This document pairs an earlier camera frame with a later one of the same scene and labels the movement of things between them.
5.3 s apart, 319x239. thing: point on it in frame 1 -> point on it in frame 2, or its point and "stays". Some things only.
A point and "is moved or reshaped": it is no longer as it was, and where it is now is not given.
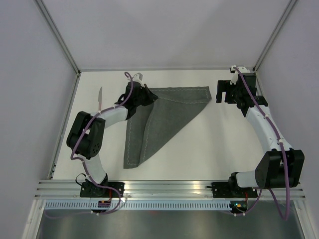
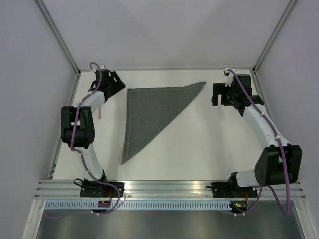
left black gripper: [151, 98] -> [119, 86]
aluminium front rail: [70, 189] stays
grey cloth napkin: [149, 128] is moved or reshaped
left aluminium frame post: [58, 36] stays
